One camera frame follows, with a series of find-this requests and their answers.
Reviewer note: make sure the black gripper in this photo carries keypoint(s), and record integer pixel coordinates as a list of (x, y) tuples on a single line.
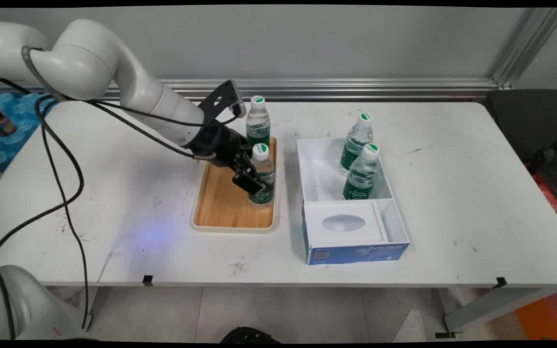
[(218, 142)]

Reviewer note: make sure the green label water bottle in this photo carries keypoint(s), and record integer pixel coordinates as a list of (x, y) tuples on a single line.
[(361, 176), (265, 166), (355, 142), (258, 123)]

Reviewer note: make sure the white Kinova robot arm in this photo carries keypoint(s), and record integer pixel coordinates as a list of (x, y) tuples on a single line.
[(85, 58)]

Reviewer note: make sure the bamboo tray with cream rim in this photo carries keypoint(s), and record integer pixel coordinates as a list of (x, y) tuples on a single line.
[(223, 203)]

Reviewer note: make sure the white insert with oval hole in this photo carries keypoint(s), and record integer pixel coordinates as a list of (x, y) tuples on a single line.
[(344, 237)]

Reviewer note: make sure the white and blue cardboard box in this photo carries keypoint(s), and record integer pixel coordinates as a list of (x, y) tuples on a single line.
[(356, 253)]

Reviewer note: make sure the black tape mark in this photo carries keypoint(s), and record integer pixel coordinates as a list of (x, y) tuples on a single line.
[(147, 280), (501, 282)]

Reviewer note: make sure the black round floor object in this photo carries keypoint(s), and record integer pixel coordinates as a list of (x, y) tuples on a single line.
[(249, 336)]

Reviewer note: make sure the blue wrapped bottle pack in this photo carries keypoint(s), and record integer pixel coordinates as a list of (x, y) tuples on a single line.
[(3, 150)]

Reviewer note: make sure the grey metal table leg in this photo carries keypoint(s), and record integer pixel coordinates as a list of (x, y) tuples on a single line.
[(491, 304)]

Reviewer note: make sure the red item beside table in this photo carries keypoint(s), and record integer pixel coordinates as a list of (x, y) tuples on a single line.
[(551, 195)]

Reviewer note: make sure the orange floor panel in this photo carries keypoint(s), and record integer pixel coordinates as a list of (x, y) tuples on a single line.
[(547, 316)]

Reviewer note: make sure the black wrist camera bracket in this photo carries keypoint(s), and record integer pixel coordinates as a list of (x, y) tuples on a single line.
[(231, 92)]

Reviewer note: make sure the horizontal aluminium rail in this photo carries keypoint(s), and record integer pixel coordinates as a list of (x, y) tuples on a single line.
[(356, 89)]

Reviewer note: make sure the slanted aluminium post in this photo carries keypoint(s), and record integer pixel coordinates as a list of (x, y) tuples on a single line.
[(525, 48)]

